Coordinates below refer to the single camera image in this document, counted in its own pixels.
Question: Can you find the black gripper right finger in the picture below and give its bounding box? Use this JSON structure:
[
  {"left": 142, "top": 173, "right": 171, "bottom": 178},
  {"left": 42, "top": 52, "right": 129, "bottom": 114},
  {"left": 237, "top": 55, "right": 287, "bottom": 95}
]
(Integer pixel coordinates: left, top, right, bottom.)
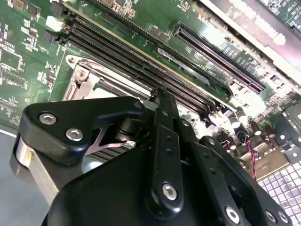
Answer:
[{"left": 174, "top": 98, "right": 293, "bottom": 226}]

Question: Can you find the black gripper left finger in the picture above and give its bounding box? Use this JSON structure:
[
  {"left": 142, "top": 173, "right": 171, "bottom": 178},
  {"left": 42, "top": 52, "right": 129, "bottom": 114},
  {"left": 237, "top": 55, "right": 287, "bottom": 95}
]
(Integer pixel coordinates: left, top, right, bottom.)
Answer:
[{"left": 10, "top": 87, "right": 184, "bottom": 216}]

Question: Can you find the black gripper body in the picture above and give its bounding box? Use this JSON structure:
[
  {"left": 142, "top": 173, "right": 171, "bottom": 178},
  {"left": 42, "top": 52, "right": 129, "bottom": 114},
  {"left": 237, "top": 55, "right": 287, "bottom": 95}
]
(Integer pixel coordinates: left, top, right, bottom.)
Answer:
[{"left": 41, "top": 145, "right": 221, "bottom": 226}]

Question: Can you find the metal socket cover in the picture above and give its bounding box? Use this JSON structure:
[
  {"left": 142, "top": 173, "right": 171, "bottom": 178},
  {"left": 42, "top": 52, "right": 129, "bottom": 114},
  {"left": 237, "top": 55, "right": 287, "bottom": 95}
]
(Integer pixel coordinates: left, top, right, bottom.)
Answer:
[{"left": 68, "top": 60, "right": 153, "bottom": 102}]

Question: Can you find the silver CPU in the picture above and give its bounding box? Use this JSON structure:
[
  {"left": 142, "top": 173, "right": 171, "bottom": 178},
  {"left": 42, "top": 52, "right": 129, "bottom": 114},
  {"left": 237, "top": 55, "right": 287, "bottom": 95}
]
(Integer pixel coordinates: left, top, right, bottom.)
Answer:
[{"left": 91, "top": 81, "right": 151, "bottom": 101}]

